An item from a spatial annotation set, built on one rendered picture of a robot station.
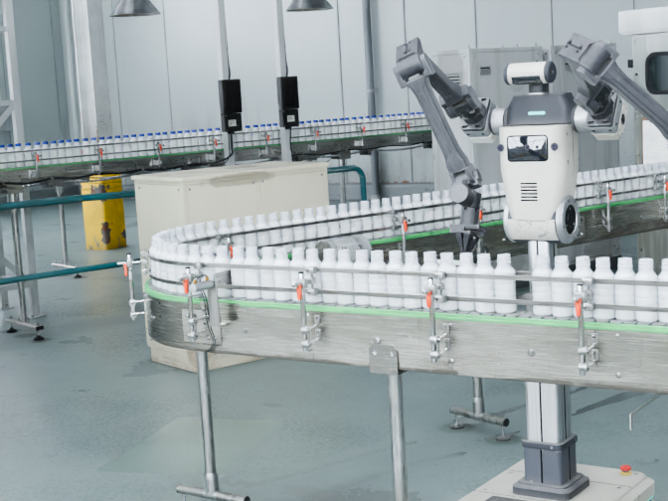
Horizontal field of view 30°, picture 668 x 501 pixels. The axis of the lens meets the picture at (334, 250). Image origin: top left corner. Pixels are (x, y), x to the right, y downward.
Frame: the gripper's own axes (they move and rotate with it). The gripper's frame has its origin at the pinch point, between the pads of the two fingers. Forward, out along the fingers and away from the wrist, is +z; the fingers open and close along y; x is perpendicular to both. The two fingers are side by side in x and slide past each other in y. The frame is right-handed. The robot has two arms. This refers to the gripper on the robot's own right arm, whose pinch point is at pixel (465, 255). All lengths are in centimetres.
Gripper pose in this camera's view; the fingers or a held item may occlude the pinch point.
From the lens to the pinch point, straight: 379.3
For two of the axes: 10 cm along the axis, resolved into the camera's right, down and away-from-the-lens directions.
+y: 8.3, 0.2, -5.6
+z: -1.3, 9.8, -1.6
